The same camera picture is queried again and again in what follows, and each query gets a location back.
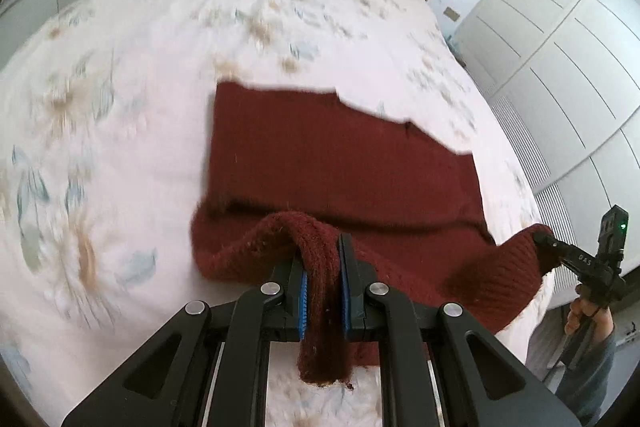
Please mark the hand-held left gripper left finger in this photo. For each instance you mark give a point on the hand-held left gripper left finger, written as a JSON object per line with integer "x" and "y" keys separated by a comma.
{"x": 302, "y": 302}

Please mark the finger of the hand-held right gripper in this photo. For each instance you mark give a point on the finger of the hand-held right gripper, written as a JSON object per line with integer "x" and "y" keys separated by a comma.
{"x": 555, "y": 247}

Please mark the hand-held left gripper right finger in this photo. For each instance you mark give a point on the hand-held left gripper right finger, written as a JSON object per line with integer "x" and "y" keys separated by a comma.
{"x": 343, "y": 302}

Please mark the dark red knitted sweater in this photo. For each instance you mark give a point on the dark red knitted sweater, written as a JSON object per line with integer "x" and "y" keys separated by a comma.
{"x": 325, "y": 157}

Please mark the person's right forearm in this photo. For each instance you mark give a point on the person's right forearm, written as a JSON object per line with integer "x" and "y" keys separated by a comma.
{"x": 585, "y": 382}

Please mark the person's right hand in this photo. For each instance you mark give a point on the person's right hand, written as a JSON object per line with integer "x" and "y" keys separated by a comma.
{"x": 602, "y": 322}

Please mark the white panelled wardrobe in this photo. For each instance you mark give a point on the white panelled wardrobe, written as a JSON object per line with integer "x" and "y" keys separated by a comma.
{"x": 550, "y": 32}

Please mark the floral white bedspread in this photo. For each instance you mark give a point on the floral white bedspread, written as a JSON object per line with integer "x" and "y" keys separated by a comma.
{"x": 125, "y": 57}

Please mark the wall switch plate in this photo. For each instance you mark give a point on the wall switch plate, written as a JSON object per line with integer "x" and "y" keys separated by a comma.
{"x": 452, "y": 14}

